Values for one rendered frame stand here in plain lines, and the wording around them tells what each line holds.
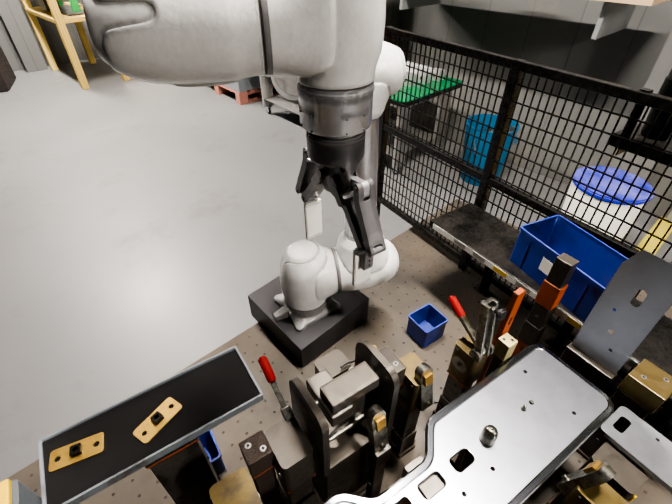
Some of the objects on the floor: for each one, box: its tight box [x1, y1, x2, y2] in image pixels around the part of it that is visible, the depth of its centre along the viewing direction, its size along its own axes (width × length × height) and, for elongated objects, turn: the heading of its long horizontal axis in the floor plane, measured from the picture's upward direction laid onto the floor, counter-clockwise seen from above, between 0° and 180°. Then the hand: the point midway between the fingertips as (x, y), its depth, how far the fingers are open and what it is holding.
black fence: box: [377, 26, 672, 407], centre depth 147 cm, size 14×197×155 cm, turn 33°
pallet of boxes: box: [214, 76, 280, 105], centre depth 549 cm, size 129×86×133 cm
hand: (336, 252), depth 62 cm, fingers open, 13 cm apart
